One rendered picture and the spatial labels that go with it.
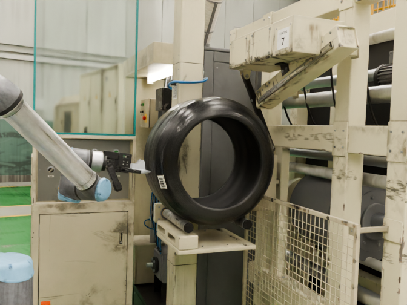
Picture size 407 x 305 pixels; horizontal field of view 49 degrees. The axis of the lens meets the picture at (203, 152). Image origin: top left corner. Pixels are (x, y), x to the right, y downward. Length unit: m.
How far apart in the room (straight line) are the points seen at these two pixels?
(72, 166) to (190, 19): 1.04
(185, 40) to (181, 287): 1.26
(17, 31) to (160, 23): 3.60
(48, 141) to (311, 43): 1.07
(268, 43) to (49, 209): 1.43
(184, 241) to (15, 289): 0.76
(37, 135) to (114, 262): 1.26
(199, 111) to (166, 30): 10.48
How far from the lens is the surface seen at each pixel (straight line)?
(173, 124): 1.88
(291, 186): 2.78
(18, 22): 11.17
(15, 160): 10.90
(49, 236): 2.57
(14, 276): 1.46
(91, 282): 2.67
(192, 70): 2.30
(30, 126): 1.55
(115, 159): 1.92
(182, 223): 1.96
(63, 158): 1.63
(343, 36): 1.86
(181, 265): 2.38
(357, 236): 1.72
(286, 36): 1.87
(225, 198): 2.27
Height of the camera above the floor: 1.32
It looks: 3 degrees down
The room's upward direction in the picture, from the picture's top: 2 degrees clockwise
